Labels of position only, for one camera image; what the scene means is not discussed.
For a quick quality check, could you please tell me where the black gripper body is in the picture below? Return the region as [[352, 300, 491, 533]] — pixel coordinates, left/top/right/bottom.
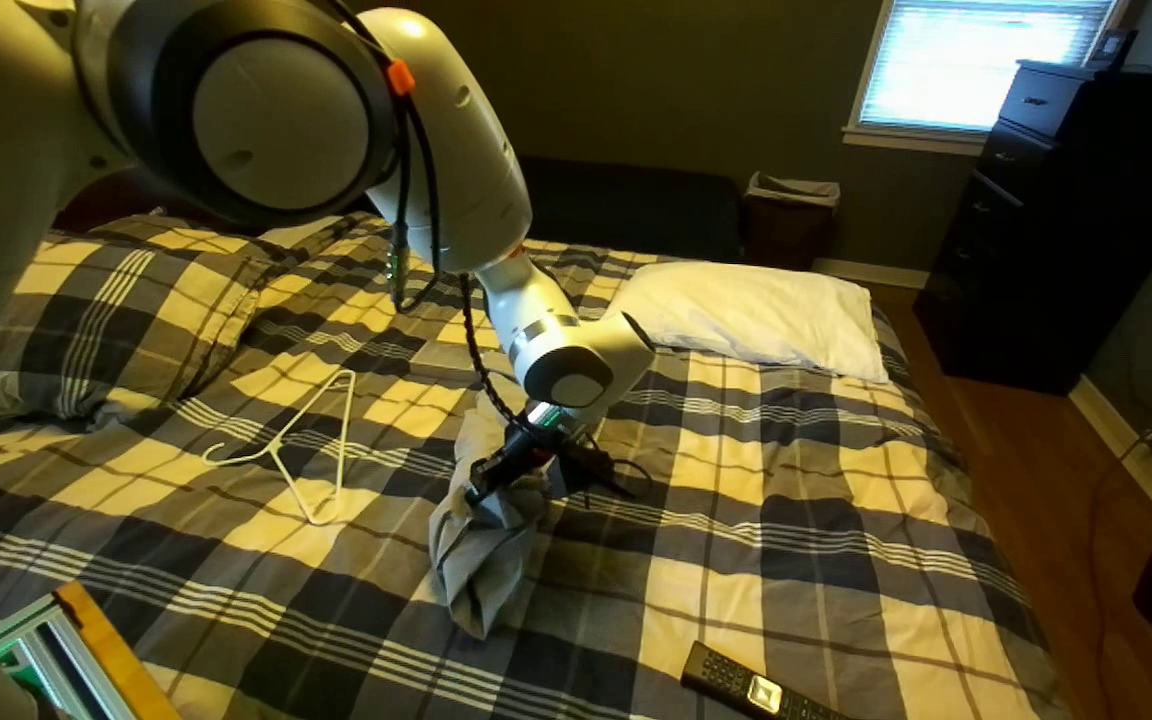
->
[[499, 410, 593, 488]]

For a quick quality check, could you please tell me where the light blue cloth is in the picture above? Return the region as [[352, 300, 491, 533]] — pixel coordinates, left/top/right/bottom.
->
[[424, 395, 570, 638]]

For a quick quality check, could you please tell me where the white plastic clothes hanger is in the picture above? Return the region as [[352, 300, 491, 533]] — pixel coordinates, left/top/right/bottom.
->
[[201, 363, 365, 529]]

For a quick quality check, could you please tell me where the plaid covered bed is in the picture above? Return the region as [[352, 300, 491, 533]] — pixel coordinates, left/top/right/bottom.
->
[[0, 206, 1072, 720]]

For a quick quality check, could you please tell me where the white pillow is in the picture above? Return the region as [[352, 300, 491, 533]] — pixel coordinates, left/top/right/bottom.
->
[[611, 256, 891, 385]]

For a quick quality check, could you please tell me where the black remote control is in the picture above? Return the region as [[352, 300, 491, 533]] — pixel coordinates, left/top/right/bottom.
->
[[678, 634, 859, 720]]

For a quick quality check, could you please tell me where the dark laundry hamper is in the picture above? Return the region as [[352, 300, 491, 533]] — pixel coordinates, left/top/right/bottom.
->
[[740, 166, 846, 273]]

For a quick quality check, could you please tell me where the wooden board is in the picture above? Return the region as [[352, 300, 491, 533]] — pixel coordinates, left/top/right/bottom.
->
[[53, 574, 190, 720]]

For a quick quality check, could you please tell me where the plaid pillow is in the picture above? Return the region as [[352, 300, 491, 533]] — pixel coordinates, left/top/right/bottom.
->
[[0, 217, 282, 433]]

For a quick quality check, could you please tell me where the black dresser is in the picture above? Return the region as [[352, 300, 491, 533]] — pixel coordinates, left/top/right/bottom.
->
[[911, 55, 1152, 395]]

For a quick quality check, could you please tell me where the bright window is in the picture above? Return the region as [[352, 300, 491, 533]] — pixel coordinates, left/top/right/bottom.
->
[[846, 0, 1128, 157]]

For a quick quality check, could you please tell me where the green metal frame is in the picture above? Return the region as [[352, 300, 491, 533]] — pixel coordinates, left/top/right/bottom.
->
[[0, 590, 112, 720]]

